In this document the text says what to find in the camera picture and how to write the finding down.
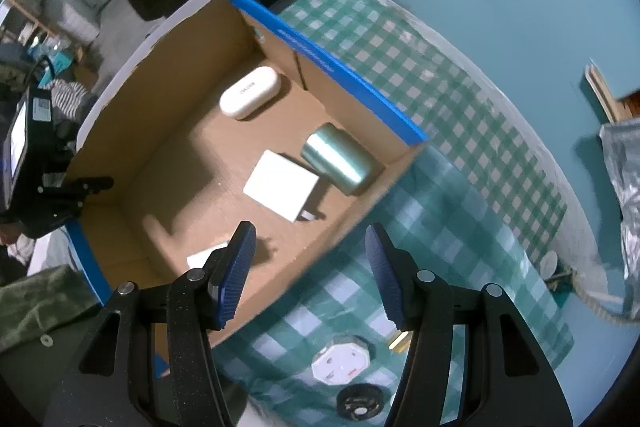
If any green checkered tablecloth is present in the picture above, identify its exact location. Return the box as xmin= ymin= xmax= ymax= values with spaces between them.
xmin=212 ymin=0 xmax=576 ymax=427

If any striped cloth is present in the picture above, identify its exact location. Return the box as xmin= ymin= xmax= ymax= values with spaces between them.
xmin=47 ymin=79 xmax=98 ymax=135

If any black round ashtray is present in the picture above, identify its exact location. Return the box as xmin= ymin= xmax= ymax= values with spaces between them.
xmin=336 ymin=384 xmax=385 ymax=422

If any silver foil curtain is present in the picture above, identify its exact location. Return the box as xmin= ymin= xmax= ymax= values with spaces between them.
xmin=599 ymin=117 xmax=640 ymax=323

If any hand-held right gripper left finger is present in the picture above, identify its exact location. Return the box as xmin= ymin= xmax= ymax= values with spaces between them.
xmin=45 ymin=221 xmax=257 ymax=427

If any blue cardboard box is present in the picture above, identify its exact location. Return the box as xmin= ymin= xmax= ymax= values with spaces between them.
xmin=64 ymin=0 xmax=431 ymax=380

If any green camouflage cloth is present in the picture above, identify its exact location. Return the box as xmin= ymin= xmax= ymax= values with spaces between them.
xmin=0 ymin=264 xmax=101 ymax=354

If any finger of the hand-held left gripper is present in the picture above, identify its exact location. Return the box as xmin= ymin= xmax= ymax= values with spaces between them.
xmin=37 ymin=176 xmax=115 ymax=220

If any teal metal can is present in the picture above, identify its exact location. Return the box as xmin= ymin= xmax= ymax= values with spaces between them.
xmin=300 ymin=123 xmax=376 ymax=196

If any white cup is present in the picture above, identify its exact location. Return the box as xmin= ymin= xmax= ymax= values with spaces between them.
xmin=539 ymin=251 xmax=560 ymax=280

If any white earbud case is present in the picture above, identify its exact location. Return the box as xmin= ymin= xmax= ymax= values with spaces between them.
xmin=219 ymin=66 xmax=281 ymax=120

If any grey octagonal socket adapter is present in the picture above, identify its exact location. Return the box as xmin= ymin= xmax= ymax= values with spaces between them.
xmin=311 ymin=336 xmax=372 ymax=387

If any pink yellow lighter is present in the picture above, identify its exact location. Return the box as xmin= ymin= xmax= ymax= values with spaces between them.
xmin=389 ymin=329 xmax=413 ymax=353

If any clear plastic sheet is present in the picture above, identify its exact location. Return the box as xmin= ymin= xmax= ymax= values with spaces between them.
xmin=215 ymin=152 xmax=576 ymax=427

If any white power adapter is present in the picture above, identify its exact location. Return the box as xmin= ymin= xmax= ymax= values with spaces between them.
xmin=243 ymin=150 xmax=321 ymax=224
xmin=186 ymin=243 xmax=228 ymax=270

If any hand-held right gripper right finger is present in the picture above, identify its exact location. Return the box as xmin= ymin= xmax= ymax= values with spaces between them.
xmin=365 ymin=223 xmax=573 ymax=427

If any wooden strip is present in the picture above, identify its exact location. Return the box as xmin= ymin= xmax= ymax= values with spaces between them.
xmin=584 ymin=63 xmax=623 ymax=124

